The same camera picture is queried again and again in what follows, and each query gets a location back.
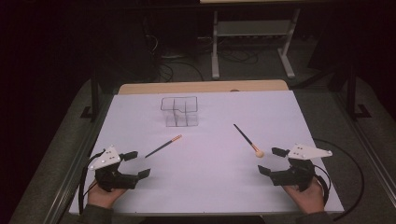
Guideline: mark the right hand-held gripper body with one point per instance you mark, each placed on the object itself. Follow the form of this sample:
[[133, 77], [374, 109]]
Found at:
[[299, 174]]

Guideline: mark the white metal desk frame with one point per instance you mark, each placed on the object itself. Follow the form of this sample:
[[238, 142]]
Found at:
[[252, 28]]

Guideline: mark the light wooden table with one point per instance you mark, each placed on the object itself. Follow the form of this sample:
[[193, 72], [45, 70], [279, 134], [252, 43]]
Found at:
[[202, 87]]

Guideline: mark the aluminium frame rail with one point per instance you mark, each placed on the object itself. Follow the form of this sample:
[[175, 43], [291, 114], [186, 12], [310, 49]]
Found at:
[[71, 177], [370, 149]]

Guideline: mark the person's right hand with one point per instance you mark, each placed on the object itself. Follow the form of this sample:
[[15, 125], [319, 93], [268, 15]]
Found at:
[[309, 199]]

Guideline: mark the black metal stand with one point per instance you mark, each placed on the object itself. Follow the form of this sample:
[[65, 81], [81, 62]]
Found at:
[[351, 93], [94, 96]]

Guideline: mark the clear plastic compartment organizer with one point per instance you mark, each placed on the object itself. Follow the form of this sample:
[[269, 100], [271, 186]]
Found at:
[[193, 119]]

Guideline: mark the person's left hand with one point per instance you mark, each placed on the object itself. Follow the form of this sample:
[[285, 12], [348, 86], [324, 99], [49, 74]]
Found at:
[[101, 197]]

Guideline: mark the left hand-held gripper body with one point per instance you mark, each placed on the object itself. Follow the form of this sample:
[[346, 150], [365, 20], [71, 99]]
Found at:
[[109, 179]]

